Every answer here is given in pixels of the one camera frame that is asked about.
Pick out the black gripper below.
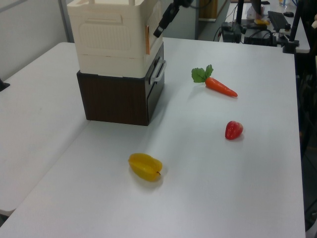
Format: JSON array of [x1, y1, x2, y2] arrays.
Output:
[[153, 0, 199, 38]]

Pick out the cream cabinet door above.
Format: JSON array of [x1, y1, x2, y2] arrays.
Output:
[[144, 1, 163, 56]]

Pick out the cream plastic cabinet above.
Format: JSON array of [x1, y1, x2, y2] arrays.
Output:
[[67, 0, 164, 79]]

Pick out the dark brown drawer cabinet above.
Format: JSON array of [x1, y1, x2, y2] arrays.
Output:
[[76, 42, 166, 126]]

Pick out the wooden cupboard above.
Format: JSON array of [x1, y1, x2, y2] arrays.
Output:
[[199, 0, 228, 22]]

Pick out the black electronics box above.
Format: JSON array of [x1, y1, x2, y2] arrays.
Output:
[[221, 22, 245, 43]]

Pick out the black upright pole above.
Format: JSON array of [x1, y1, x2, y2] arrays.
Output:
[[235, 0, 246, 25]]

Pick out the orange toy carrot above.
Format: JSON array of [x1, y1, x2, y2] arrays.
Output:
[[191, 64, 238, 98]]

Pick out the black flat device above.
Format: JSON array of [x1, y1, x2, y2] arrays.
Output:
[[244, 29, 278, 47]]

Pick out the black keyboard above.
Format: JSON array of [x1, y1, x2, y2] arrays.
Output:
[[267, 10, 292, 32]]

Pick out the red toy fruit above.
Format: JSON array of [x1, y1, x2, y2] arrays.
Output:
[[224, 120, 244, 140]]

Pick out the black stand with clamp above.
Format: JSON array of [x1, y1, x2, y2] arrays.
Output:
[[282, 0, 308, 53]]

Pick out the yellow toy starfruit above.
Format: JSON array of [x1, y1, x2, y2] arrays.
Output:
[[128, 153, 163, 182]]

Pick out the black clamp base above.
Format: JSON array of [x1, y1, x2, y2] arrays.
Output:
[[0, 78, 11, 92]]

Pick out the grey drawer handle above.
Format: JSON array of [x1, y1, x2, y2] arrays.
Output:
[[149, 59, 167, 84]]

